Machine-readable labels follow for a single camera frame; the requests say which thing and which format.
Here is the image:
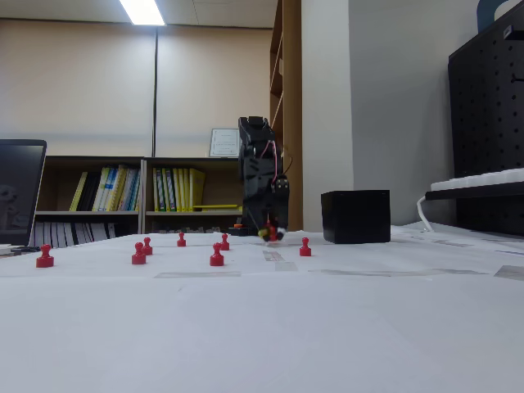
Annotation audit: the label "white paper table cover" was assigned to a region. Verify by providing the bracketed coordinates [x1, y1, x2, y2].
[0, 223, 524, 393]

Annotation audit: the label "blue rounded object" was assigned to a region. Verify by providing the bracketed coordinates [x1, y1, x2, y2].
[477, 0, 524, 34]

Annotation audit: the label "ceiling light panel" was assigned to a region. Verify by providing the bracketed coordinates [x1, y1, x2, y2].
[118, 0, 168, 27]

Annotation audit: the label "thin yellow book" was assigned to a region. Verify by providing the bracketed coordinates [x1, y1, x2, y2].
[68, 171, 88, 213]

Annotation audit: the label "laptop screen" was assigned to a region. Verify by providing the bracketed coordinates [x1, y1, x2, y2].
[0, 138, 48, 248]

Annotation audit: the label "yellow white book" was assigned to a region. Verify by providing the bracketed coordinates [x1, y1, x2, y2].
[106, 164, 129, 213]

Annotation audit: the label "white blue book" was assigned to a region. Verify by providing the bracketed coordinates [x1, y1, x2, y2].
[92, 165, 112, 213]

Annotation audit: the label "black open box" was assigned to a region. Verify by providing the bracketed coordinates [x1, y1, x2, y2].
[320, 189, 391, 246]

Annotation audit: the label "black book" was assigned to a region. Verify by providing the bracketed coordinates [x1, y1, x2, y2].
[77, 171, 102, 213]

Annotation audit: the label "black wall cable duct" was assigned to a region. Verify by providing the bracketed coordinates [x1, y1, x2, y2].
[151, 25, 160, 159]

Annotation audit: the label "low wooden bookshelf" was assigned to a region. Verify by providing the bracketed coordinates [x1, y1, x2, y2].
[141, 156, 246, 235]
[34, 155, 145, 248]

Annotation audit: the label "black pegboard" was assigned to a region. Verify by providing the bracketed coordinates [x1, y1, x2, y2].
[447, 10, 524, 237]

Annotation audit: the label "framed white certificate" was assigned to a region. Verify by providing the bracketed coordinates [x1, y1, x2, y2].
[209, 128, 242, 159]

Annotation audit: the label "white power strip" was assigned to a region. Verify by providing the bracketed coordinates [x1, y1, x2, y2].
[429, 166, 524, 192]

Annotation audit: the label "tall wooden shelf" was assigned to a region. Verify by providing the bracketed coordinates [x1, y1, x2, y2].
[269, 0, 304, 233]

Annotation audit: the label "black rail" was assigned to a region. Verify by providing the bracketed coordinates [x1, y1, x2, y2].
[424, 181, 524, 202]

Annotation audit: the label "black robot base orange clips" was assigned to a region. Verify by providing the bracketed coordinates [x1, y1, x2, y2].
[228, 223, 265, 237]

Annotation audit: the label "white power cable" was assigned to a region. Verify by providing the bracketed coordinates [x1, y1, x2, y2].
[416, 194, 434, 233]

